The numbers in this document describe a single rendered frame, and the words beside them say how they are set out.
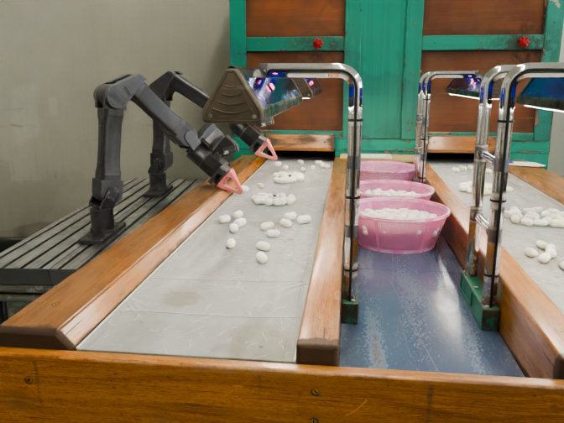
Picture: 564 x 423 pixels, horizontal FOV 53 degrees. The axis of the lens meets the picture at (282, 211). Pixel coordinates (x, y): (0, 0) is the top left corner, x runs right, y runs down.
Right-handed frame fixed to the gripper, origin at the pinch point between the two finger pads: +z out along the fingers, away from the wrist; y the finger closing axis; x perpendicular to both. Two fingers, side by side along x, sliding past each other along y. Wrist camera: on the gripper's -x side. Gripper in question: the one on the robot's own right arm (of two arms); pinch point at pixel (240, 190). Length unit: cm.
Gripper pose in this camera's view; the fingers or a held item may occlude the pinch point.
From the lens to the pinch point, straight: 174.7
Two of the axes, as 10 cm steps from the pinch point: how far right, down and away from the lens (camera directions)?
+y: 1.3, -2.2, 9.7
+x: -6.5, 7.2, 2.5
